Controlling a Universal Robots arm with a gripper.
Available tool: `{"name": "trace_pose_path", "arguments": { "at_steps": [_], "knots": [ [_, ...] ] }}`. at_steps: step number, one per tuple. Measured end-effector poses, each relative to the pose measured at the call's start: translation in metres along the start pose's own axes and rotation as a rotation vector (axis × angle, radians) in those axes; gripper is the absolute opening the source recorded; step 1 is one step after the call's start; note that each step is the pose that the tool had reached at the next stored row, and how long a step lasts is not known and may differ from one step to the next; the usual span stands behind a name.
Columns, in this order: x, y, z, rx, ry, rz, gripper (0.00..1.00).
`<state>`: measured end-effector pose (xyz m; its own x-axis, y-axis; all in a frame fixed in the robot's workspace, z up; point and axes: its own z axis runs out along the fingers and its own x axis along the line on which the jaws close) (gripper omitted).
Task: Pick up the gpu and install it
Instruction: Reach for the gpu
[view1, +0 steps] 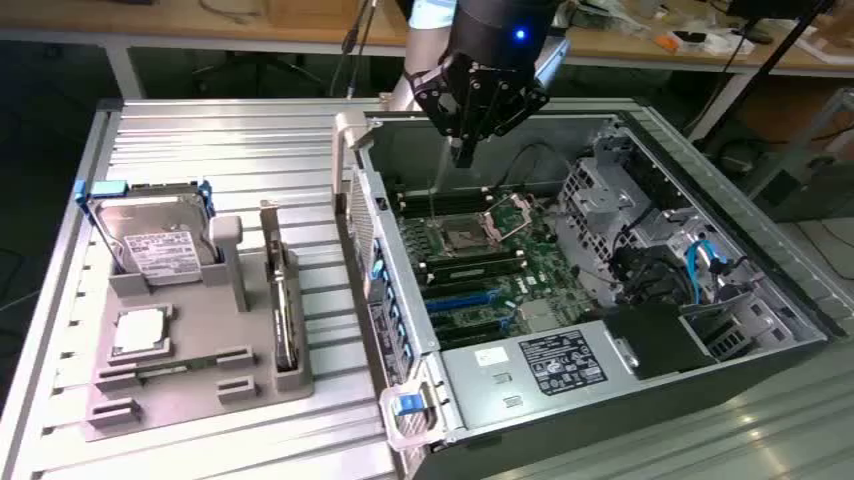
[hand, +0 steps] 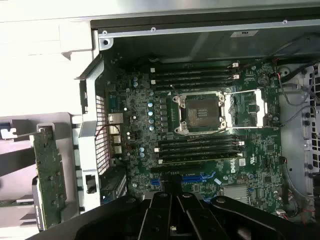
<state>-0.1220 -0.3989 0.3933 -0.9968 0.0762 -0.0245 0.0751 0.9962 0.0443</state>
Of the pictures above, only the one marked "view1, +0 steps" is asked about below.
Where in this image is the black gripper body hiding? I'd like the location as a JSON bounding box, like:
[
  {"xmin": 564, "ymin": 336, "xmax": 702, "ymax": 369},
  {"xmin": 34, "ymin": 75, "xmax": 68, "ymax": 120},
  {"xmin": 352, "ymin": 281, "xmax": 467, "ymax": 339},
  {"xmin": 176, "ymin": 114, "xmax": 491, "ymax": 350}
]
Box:
[{"xmin": 447, "ymin": 0, "xmax": 559, "ymax": 89}]

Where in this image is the green motherboard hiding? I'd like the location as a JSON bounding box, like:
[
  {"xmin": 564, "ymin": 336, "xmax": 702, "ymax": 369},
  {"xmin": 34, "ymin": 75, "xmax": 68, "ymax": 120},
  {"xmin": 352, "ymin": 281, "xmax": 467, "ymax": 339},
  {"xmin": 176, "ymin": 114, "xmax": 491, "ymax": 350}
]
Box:
[{"xmin": 396, "ymin": 187, "xmax": 602, "ymax": 351}]

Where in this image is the green RAM stick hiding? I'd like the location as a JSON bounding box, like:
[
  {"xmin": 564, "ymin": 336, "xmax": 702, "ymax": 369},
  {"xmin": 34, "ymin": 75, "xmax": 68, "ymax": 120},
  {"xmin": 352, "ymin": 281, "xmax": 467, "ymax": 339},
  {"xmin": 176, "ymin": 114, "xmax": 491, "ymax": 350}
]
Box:
[{"xmin": 136, "ymin": 355, "xmax": 219, "ymax": 374}]

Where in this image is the open black PC case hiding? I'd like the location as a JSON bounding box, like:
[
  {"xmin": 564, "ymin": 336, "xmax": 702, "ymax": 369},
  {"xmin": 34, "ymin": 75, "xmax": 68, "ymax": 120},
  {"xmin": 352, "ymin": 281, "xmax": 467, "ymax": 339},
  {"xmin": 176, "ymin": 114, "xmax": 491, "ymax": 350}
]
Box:
[{"xmin": 331, "ymin": 108, "xmax": 846, "ymax": 480}]

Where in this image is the black hanging cable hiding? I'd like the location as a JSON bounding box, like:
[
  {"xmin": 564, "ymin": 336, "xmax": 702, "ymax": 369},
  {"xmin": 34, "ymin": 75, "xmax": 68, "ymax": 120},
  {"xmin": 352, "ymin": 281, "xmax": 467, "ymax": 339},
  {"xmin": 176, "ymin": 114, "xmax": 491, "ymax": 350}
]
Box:
[{"xmin": 329, "ymin": 0, "xmax": 376, "ymax": 99}]

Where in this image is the silver CPU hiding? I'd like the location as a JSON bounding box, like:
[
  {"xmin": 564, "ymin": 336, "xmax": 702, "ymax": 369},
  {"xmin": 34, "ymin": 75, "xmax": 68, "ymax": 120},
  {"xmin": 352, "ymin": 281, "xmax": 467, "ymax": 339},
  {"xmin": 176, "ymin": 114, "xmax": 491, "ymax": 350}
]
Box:
[{"xmin": 110, "ymin": 309, "xmax": 168, "ymax": 354}]

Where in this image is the grey parts rack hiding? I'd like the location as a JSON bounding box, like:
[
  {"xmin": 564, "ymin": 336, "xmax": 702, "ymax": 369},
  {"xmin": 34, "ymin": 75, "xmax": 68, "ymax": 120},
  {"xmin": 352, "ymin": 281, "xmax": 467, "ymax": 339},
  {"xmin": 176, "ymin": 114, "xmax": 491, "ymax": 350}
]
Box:
[{"xmin": 77, "ymin": 215, "xmax": 315, "ymax": 444}]

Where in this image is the wooden desk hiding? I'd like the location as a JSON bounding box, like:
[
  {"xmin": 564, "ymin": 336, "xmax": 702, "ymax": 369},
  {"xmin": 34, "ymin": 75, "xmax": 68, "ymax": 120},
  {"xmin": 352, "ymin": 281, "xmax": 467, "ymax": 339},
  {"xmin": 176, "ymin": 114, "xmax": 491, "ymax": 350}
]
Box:
[{"xmin": 0, "ymin": 0, "xmax": 854, "ymax": 76}]

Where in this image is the black tripod pole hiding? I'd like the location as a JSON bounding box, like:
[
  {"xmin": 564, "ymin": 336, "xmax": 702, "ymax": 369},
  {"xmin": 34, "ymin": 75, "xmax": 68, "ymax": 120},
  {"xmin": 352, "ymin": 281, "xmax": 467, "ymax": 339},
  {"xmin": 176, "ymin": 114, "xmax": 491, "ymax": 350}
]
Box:
[{"xmin": 686, "ymin": 0, "xmax": 843, "ymax": 141}]

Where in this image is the grey equipment box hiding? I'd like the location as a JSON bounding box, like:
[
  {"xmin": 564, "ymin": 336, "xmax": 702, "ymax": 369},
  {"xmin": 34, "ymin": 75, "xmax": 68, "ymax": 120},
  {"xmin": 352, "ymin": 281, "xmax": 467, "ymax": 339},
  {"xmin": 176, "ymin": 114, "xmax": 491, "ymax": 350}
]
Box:
[{"xmin": 759, "ymin": 154, "xmax": 854, "ymax": 224}]

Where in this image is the black plastic shroud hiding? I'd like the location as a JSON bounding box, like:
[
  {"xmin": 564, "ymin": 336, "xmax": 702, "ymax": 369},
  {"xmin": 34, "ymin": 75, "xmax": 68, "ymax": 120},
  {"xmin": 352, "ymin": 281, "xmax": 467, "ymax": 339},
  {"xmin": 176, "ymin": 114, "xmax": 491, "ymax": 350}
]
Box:
[{"xmin": 579, "ymin": 302, "xmax": 719, "ymax": 381}]

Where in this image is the black chair base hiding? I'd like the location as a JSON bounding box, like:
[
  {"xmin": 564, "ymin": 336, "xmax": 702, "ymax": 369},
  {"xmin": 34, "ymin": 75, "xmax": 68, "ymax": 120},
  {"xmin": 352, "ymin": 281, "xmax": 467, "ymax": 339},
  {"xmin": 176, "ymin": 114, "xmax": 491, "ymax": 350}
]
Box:
[{"xmin": 191, "ymin": 49, "xmax": 323, "ymax": 97}]

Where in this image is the metal disk bay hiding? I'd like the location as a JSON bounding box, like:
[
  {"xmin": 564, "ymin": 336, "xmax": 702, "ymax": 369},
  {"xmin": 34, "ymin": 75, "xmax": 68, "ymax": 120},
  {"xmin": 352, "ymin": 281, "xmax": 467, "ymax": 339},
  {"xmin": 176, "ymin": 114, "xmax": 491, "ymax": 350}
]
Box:
[{"xmin": 556, "ymin": 157, "xmax": 668, "ymax": 261}]

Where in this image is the grey power supply unit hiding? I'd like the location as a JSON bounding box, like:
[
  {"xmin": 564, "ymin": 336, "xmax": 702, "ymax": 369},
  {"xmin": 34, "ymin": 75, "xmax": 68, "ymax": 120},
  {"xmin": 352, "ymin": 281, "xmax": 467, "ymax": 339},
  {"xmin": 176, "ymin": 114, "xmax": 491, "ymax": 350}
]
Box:
[{"xmin": 439, "ymin": 319, "xmax": 642, "ymax": 431}]

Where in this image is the CPU socket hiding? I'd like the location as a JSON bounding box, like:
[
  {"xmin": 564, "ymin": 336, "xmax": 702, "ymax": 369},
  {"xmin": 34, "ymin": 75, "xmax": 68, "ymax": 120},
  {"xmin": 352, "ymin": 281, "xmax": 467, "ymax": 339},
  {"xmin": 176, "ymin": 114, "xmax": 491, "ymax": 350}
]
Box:
[{"xmin": 436, "ymin": 214, "xmax": 499, "ymax": 254}]

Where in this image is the black expansion slot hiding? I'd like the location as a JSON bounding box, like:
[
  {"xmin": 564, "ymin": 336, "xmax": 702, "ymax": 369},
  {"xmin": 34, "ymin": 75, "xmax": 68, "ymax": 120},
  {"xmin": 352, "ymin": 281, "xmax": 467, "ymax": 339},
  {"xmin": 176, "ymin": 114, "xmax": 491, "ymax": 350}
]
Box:
[{"xmin": 436, "ymin": 319, "xmax": 507, "ymax": 347}]

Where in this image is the blue expansion slot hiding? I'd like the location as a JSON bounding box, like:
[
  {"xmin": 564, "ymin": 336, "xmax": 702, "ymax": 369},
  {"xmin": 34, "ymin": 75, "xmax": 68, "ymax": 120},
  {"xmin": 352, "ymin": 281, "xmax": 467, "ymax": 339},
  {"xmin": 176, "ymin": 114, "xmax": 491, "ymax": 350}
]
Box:
[{"xmin": 425, "ymin": 289, "xmax": 508, "ymax": 314}]

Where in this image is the hard disk with blue bracket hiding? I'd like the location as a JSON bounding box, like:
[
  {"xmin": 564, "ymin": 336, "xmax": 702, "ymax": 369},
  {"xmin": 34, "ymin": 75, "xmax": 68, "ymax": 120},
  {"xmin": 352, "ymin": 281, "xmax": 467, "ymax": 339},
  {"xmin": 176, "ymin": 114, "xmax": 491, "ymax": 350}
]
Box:
[{"xmin": 73, "ymin": 178, "xmax": 221, "ymax": 287}]

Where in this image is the black looped wire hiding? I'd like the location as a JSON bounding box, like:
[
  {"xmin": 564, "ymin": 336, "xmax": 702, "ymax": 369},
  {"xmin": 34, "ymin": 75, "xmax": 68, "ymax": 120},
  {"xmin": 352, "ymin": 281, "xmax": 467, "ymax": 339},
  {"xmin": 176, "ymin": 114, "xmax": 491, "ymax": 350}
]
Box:
[{"xmin": 499, "ymin": 142, "xmax": 575, "ymax": 195}]

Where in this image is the open metal socket cover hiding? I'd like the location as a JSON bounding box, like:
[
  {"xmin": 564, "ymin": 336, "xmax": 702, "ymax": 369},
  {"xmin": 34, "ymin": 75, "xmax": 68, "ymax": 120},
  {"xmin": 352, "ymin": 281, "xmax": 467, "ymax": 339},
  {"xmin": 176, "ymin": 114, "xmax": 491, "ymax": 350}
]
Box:
[{"xmin": 483, "ymin": 192, "xmax": 539, "ymax": 236}]

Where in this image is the blue wire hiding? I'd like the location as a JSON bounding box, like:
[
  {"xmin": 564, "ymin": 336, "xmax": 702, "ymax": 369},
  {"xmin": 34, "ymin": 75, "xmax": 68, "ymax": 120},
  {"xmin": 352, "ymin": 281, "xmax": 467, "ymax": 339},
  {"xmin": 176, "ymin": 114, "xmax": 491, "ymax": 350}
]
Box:
[{"xmin": 684, "ymin": 238, "xmax": 728, "ymax": 306}]

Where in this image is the black installed RAM stick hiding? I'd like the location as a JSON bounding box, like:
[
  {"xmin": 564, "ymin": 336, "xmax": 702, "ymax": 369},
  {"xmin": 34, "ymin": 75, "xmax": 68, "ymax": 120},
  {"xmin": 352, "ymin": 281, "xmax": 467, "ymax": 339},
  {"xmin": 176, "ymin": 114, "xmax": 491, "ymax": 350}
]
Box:
[{"xmin": 424, "ymin": 251, "xmax": 528, "ymax": 284}]

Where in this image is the white and orange packaging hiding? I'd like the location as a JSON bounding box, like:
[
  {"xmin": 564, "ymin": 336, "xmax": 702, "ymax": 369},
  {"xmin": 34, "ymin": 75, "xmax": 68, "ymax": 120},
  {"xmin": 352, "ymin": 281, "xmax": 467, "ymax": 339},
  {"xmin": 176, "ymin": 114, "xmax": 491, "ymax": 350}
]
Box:
[{"xmin": 656, "ymin": 28, "xmax": 755, "ymax": 56}]

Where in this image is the graphics card with black fan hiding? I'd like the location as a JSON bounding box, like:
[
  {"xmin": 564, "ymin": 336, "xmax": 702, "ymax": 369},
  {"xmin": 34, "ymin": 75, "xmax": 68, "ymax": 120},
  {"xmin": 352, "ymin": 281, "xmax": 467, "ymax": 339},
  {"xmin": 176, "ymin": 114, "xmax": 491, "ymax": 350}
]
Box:
[{"xmin": 257, "ymin": 199, "xmax": 303, "ymax": 374}]

